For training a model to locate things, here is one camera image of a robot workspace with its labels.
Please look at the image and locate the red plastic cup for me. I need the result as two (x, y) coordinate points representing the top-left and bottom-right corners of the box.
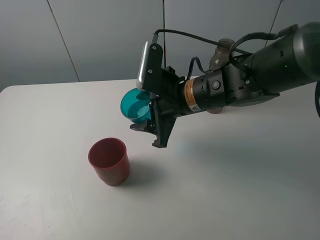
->
(88, 137), (130, 187)

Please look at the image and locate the black camera cable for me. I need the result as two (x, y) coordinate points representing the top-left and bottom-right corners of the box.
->
(151, 29), (253, 55)

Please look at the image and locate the smoky transparent plastic bottle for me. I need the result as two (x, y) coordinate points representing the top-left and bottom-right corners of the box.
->
(208, 38), (236, 115)

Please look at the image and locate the teal transparent plastic cup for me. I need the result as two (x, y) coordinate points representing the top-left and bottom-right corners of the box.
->
(120, 88), (151, 123)

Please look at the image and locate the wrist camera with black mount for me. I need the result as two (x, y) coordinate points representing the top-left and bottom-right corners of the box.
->
(136, 41), (163, 95)

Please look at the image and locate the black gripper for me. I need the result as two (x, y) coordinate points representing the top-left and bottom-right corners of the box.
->
(130, 66), (184, 148)

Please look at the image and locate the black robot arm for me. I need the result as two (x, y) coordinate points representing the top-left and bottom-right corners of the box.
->
(130, 22), (320, 148)

